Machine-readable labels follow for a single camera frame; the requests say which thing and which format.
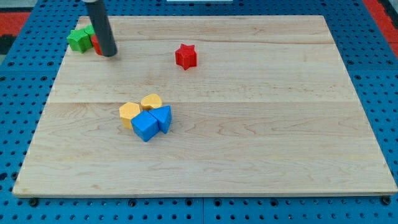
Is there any red block behind rod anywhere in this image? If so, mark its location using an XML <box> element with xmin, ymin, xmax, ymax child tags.
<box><xmin>90</xmin><ymin>34</ymin><xmax>102</xmax><ymax>55</ymax></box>

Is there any red star block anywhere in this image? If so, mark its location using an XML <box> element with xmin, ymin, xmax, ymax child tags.
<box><xmin>175</xmin><ymin>44</ymin><xmax>197</xmax><ymax>70</ymax></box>

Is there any blue cube block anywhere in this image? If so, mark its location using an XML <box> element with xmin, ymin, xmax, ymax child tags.
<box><xmin>131</xmin><ymin>111</ymin><xmax>159</xmax><ymax>142</ymax></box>

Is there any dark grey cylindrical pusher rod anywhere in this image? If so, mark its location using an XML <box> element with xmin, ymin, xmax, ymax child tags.
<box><xmin>83</xmin><ymin>0</ymin><xmax>118</xmax><ymax>57</ymax></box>

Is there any blue triangle block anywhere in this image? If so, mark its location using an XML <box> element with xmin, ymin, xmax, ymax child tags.
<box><xmin>149</xmin><ymin>105</ymin><xmax>172</xmax><ymax>134</ymax></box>

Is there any green star block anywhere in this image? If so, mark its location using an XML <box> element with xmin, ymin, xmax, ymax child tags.
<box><xmin>67</xmin><ymin>29</ymin><xmax>93</xmax><ymax>53</ymax></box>

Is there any light wooden board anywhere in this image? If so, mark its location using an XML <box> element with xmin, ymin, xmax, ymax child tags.
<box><xmin>13</xmin><ymin>16</ymin><xmax>397</xmax><ymax>198</ymax></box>

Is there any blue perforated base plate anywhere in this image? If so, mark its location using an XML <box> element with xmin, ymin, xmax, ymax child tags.
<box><xmin>1</xmin><ymin>1</ymin><xmax>397</xmax><ymax>223</ymax></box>

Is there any yellow hexagon block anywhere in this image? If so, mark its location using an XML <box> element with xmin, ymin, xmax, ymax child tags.
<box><xmin>119</xmin><ymin>102</ymin><xmax>141</xmax><ymax>129</ymax></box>

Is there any yellow half-round block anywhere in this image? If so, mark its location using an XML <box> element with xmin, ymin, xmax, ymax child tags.
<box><xmin>141</xmin><ymin>93</ymin><xmax>163</xmax><ymax>110</ymax></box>

